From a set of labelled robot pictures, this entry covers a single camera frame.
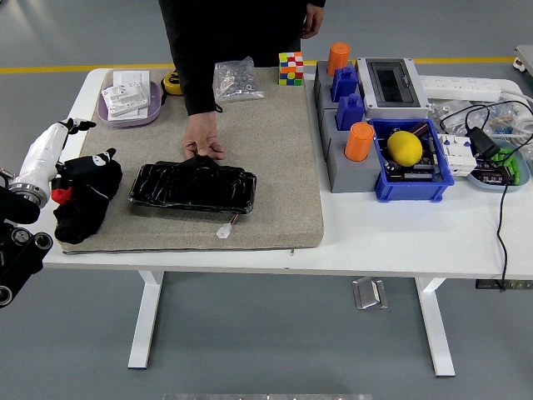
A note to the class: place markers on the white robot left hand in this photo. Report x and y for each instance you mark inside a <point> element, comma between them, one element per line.
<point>43,148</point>

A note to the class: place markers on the person's right hand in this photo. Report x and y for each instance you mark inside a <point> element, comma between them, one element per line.
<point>202,133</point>

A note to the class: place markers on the person's left hand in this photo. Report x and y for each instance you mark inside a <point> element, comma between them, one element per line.
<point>313,21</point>

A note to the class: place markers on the person's right forearm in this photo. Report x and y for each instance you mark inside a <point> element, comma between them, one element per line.
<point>197,91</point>

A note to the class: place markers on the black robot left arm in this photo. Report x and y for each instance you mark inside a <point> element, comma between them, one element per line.
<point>18,254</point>

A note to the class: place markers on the orange cylinder peg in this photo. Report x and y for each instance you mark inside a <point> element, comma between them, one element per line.
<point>359,141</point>
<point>338,56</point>

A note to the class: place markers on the purple oval tray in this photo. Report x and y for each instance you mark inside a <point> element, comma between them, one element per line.
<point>155,109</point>

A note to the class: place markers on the colourful puzzle cube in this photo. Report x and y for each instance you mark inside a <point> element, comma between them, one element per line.
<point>290,68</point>

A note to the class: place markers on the yellow tape measure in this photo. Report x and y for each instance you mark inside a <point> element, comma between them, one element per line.
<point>172,83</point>

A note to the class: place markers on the clear bag of metal nuts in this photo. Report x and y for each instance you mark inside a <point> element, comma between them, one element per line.
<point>237,81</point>

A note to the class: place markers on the person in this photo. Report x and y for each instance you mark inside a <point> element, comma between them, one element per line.
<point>250,25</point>

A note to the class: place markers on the blue block peg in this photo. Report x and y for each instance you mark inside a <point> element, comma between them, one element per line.
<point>350,112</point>
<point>345,83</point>

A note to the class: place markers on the grey-brown mat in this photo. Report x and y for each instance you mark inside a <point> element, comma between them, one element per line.
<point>270,166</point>

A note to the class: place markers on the grey electrical box with window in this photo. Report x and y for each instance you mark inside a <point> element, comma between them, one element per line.
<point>391,85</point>

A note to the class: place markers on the brown cylinder part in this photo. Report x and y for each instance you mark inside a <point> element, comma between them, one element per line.
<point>420,128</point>

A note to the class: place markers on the grey peg holder base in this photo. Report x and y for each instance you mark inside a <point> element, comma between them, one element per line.
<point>350,177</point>

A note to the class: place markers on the yellow lemon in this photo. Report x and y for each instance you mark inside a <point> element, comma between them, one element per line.
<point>404,148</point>

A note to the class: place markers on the white power strip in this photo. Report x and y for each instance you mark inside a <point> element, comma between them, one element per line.
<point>458,85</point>

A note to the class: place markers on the dark circuit board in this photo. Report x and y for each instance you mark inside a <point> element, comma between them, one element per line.
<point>416,171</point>

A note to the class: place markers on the white table leg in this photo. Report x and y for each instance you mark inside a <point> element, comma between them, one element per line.
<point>437,329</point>
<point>145,316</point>

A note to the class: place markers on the white circuit breaker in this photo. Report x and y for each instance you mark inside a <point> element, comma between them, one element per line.
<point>456,156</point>

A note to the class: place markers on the blue plastic bin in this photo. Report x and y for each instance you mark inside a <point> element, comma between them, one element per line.
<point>412,191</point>

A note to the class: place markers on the white cart with red wheel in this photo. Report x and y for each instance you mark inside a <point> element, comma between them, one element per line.
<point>525,58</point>

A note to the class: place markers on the clear bag of small parts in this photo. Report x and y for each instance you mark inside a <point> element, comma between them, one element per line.
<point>506,118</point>

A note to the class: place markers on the green plastic part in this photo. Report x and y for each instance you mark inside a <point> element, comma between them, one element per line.
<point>513,166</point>

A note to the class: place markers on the light blue dish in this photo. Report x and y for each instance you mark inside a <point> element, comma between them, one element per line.
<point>522,175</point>

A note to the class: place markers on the table control box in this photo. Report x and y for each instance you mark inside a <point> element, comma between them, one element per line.
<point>487,285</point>

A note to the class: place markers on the white switch module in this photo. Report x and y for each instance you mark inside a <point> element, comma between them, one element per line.
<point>125,98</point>

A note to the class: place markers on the flat white switch plate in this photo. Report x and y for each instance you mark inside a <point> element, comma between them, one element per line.
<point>131,77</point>

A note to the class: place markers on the metal bracket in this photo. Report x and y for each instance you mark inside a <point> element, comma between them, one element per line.
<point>368,293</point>

